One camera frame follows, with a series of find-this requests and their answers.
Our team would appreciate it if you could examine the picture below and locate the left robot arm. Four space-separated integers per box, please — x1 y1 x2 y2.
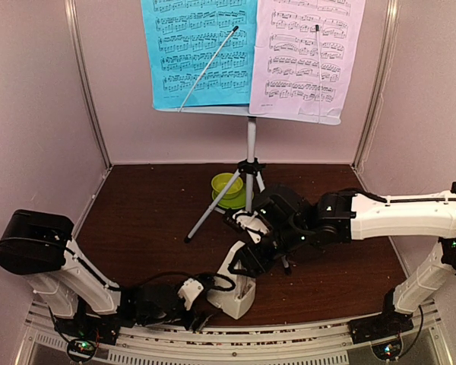
0 209 236 338

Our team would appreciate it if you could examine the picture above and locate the grey metronome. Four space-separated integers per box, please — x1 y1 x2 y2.
207 241 256 319

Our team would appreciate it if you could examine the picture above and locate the purple sheet music page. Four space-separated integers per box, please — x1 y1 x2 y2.
249 0 366 125

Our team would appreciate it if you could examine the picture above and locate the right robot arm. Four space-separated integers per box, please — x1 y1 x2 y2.
227 182 456 336

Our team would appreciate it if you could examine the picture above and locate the white music stand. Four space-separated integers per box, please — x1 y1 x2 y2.
151 24 345 277

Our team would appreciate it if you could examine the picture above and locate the green plastic plate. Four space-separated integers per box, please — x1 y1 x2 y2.
217 187 246 210

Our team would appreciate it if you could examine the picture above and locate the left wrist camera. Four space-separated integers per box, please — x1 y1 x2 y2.
177 275 214 310

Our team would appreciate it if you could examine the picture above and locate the blue sheet music page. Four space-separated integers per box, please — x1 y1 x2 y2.
141 0 258 110

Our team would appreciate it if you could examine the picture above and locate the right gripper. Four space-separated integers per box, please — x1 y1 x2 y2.
227 222 309 280

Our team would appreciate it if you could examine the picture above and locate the green plastic bowl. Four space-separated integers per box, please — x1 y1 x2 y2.
211 173 244 200

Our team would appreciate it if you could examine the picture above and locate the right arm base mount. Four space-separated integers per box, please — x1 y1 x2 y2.
348 315 413 362

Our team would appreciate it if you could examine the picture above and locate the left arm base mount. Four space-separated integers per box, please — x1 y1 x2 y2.
52 316 120 363

